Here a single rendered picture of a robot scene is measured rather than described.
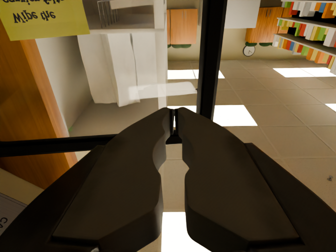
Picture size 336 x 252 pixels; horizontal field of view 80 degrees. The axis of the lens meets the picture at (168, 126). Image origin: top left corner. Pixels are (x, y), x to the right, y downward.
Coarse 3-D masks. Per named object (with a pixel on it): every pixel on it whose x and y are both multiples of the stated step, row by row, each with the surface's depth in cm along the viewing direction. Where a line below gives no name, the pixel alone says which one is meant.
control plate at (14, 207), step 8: (0, 200) 25; (8, 200) 26; (16, 200) 27; (0, 208) 25; (8, 208) 26; (16, 208) 26; (0, 216) 24; (8, 216) 25; (16, 216) 26; (0, 224) 24; (8, 224) 25; (0, 232) 24
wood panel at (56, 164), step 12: (12, 156) 34; (24, 156) 34; (36, 156) 34; (48, 156) 34; (60, 156) 34; (72, 156) 36; (12, 168) 35; (24, 168) 35; (36, 168) 35; (48, 168) 35; (60, 168) 35; (36, 180) 37; (48, 180) 37
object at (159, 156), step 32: (128, 128) 9; (160, 128) 9; (128, 160) 8; (160, 160) 9; (96, 192) 6; (128, 192) 6; (160, 192) 7; (64, 224) 5; (96, 224) 5; (128, 224) 5; (160, 224) 7
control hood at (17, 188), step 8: (0, 168) 28; (0, 176) 27; (8, 176) 28; (16, 176) 29; (0, 184) 27; (8, 184) 27; (16, 184) 28; (24, 184) 29; (32, 184) 30; (0, 192) 26; (8, 192) 27; (16, 192) 27; (24, 192) 28; (32, 192) 29; (40, 192) 30; (24, 200) 27
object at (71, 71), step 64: (0, 0) 17; (64, 0) 18; (128, 0) 18; (192, 0) 19; (0, 64) 20; (64, 64) 21; (128, 64) 21; (192, 64) 22; (0, 128) 24; (64, 128) 25
